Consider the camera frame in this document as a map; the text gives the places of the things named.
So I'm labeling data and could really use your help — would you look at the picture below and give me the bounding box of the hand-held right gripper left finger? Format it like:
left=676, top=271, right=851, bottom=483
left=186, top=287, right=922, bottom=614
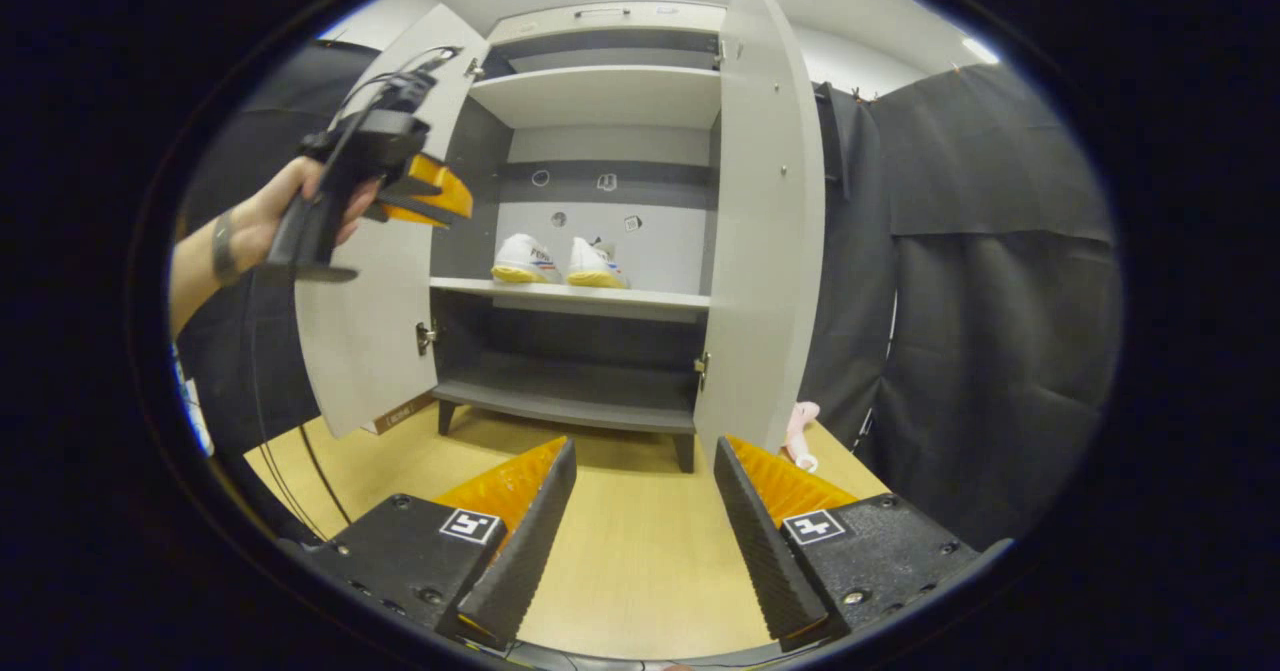
left=300, top=436, right=579, bottom=652

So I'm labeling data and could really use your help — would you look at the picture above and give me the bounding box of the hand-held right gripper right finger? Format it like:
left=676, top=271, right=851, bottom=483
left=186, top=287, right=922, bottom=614
left=713, top=435, right=986, bottom=652

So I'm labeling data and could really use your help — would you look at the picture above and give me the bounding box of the white canvas shoe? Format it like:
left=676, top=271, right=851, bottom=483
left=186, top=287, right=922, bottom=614
left=565, top=237, right=629, bottom=290
left=490, top=233, right=561, bottom=285

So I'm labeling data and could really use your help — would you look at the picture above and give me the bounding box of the grey shoe cabinet door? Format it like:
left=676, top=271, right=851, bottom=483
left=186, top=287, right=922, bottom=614
left=295, top=3, right=491, bottom=439
left=693, top=0, right=827, bottom=472

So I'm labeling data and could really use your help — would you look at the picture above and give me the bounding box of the grey shoe cabinet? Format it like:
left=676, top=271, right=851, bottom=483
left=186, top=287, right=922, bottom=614
left=430, top=1, right=726, bottom=474

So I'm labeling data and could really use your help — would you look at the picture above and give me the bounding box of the green and pink plush toy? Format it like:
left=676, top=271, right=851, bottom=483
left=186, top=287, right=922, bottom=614
left=785, top=401, right=821, bottom=474

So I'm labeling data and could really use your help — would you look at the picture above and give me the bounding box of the black wristband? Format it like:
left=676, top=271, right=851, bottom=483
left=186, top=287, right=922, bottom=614
left=211, top=209, right=242, bottom=287

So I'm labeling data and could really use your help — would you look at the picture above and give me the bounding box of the brown cover book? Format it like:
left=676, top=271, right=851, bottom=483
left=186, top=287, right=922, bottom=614
left=362, top=396, right=438, bottom=436

